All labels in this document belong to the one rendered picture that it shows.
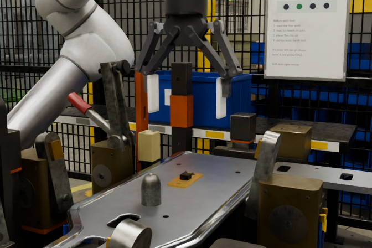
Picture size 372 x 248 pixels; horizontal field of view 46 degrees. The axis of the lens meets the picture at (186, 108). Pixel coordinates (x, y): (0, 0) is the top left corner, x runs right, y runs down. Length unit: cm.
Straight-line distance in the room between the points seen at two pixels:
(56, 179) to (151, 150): 25
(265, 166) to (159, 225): 18
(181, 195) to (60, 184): 20
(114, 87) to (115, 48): 39
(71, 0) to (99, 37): 14
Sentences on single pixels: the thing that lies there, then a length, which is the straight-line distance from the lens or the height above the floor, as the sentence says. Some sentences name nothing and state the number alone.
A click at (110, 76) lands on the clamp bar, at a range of 85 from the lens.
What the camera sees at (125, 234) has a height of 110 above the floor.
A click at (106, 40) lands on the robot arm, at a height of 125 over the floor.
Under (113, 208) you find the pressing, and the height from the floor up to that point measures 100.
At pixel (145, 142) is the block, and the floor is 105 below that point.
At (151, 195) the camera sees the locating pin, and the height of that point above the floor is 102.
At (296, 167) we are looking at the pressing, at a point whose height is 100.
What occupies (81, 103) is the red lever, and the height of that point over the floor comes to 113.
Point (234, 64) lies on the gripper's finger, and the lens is 74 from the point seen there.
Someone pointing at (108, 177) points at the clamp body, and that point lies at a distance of 88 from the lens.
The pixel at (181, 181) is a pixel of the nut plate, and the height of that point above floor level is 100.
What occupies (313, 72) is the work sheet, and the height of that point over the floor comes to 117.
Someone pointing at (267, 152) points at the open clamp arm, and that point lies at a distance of 68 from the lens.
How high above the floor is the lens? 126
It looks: 9 degrees down
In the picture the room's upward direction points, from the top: straight up
